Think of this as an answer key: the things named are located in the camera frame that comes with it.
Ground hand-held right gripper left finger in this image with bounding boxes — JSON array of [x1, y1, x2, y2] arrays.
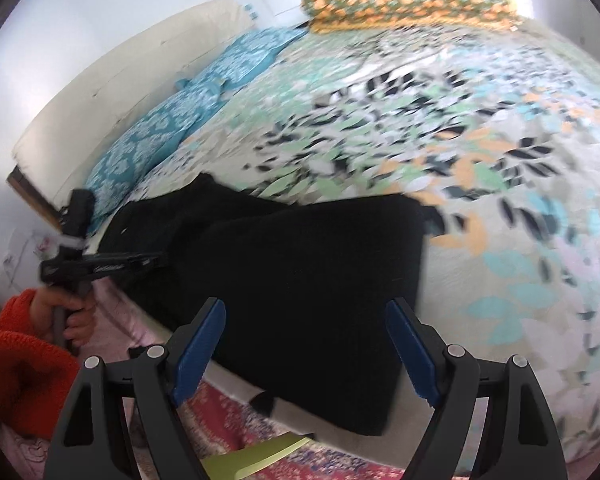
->
[[44, 297, 227, 480]]

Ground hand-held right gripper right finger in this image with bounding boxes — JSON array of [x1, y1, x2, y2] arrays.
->
[[385, 298, 568, 480]]

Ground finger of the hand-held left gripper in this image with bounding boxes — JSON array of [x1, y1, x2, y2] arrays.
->
[[92, 252, 169, 275]]

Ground black pants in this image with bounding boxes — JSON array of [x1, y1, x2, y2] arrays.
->
[[102, 172, 443, 437]]

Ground person's left forearm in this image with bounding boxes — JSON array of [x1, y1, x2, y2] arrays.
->
[[0, 290, 43, 336]]

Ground pink dotted pyjama pants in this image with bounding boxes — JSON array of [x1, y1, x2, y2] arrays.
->
[[0, 277, 176, 480]]

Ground person's left hand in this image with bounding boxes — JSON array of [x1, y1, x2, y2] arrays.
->
[[30, 287, 97, 350]]

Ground red patterned rug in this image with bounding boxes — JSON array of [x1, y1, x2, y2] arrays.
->
[[130, 380, 471, 480]]

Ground blue floral pillow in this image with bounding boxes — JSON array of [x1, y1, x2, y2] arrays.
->
[[175, 27, 308, 93], [85, 85, 226, 228]]

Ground yellow-green slipper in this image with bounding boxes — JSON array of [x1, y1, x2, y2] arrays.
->
[[202, 434, 313, 480]]

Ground cream padded headboard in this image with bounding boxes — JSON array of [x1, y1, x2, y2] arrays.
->
[[12, 0, 253, 211]]

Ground bed with floral sheet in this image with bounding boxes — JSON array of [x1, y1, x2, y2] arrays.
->
[[85, 25, 600, 476]]

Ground orange flowered pillow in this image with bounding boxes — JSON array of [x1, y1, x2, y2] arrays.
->
[[300, 0, 523, 36]]

